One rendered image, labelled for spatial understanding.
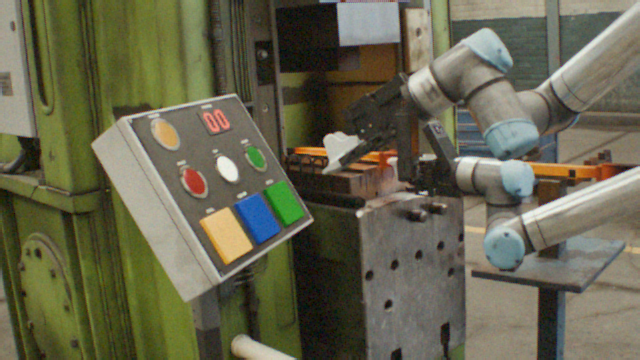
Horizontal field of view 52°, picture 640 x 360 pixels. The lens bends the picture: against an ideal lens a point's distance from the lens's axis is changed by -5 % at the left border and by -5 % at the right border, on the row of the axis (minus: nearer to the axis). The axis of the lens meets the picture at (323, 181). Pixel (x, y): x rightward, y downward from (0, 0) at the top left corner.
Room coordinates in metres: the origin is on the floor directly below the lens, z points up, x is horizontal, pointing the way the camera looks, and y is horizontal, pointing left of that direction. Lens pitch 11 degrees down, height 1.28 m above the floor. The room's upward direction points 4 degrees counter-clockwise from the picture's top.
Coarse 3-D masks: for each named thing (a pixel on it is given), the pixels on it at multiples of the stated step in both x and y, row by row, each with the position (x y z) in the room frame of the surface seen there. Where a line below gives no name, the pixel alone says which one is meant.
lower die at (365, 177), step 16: (304, 160) 1.73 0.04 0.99; (320, 160) 1.71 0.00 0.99; (368, 160) 1.60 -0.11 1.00; (304, 176) 1.63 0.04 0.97; (320, 176) 1.59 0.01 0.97; (336, 176) 1.54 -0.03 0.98; (352, 176) 1.52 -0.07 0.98; (368, 176) 1.55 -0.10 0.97; (384, 176) 1.59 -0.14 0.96; (352, 192) 1.52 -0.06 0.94; (368, 192) 1.55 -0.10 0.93; (384, 192) 1.59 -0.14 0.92
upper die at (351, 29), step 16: (288, 16) 1.64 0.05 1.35; (304, 16) 1.59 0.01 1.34; (320, 16) 1.56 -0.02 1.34; (336, 16) 1.52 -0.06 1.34; (352, 16) 1.54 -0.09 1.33; (368, 16) 1.58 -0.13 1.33; (384, 16) 1.61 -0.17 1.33; (288, 32) 1.64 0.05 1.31; (304, 32) 1.60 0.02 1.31; (320, 32) 1.56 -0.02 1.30; (336, 32) 1.52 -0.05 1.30; (352, 32) 1.54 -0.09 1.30; (368, 32) 1.57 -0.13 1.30; (384, 32) 1.61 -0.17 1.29; (288, 48) 1.64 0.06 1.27; (304, 48) 1.60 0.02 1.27
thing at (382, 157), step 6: (300, 150) 1.80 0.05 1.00; (306, 150) 1.79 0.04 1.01; (312, 150) 1.77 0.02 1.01; (318, 150) 1.75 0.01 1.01; (324, 150) 1.74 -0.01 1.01; (390, 150) 1.61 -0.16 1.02; (366, 156) 1.62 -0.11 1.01; (372, 156) 1.61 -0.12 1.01; (378, 156) 1.59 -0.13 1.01; (384, 156) 1.57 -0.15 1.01; (390, 156) 1.57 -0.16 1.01; (396, 156) 1.55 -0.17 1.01; (420, 156) 1.52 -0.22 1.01; (384, 162) 1.57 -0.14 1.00
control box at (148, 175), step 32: (224, 96) 1.25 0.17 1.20; (128, 128) 0.98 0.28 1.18; (192, 128) 1.11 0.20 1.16; (224, 128) 1.18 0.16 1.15; (256, 128) 1.27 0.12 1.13; (128, 160) 0.98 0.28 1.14; (160, 160) 0.99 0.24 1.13; (192, 160) 1.05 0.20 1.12; (128, 192) 0.99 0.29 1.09; (160, 192) 0.96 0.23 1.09; (192, 192) 1.00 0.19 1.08; (224, 192) 1.07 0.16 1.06; (256, 192) 1.14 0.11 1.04; (160, 224) 0.96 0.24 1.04; (192, 224) 0.96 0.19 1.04; (160, 256) 0.97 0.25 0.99; (192, 256) 0.94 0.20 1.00; (256, 256) 1.03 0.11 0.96; (192, 288) 0.95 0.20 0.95
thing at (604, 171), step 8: (536, 168) 1.62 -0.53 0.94; (544, 168) 1.61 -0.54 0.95; (552, 168) 1.60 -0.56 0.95; (560, 168) 1.58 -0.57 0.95; (568, 168) 1.57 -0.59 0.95; (576, 168) 1.56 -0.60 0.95; (584, 168) 1.55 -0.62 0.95; (592, 168) 1.54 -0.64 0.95; (600, 168) 1.51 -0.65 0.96; (608, 168) 1.52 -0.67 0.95; (616, 168) 1.50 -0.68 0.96; (624, 168) 1.49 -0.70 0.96; (632, 168) 1.47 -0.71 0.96; (584, 176) 1.55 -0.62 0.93; (592, 176) 1.53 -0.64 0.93; (600, 176) 1.51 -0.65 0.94; (608, 176) 1.52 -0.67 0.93
